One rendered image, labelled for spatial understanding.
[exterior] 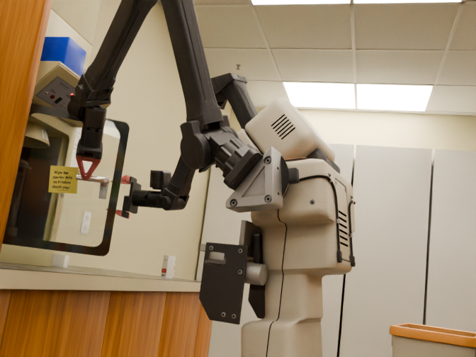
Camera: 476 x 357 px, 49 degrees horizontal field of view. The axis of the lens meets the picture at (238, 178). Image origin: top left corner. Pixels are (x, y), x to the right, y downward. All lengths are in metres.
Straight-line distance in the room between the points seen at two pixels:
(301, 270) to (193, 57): 0.49
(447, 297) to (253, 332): 3.34
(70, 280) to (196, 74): 0.59
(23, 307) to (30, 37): 0.72
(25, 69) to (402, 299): 3.44
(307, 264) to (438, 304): 3.29
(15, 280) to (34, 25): 0.72
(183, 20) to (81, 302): 0.78
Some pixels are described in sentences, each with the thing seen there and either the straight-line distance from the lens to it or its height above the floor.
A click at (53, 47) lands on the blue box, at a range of 1.64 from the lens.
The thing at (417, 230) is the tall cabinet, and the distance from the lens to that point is 4.36.
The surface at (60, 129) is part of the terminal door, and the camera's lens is 1.57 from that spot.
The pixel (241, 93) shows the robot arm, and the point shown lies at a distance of 1.54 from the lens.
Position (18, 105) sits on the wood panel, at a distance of 1.49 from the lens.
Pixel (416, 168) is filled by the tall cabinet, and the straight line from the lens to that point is 4.44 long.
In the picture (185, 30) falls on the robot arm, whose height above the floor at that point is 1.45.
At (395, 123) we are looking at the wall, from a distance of 5.01.
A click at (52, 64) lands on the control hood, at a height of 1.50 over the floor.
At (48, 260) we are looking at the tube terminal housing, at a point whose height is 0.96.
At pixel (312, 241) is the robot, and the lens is 1.09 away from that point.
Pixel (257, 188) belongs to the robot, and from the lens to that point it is 0.98.
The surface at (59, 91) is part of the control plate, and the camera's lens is 1.65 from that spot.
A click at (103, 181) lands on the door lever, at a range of 1.50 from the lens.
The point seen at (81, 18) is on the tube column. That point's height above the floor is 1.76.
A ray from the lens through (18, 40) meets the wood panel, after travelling 1.57.
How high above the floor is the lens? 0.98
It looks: 11 degrees up
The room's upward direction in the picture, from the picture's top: 7 degrees clockwise
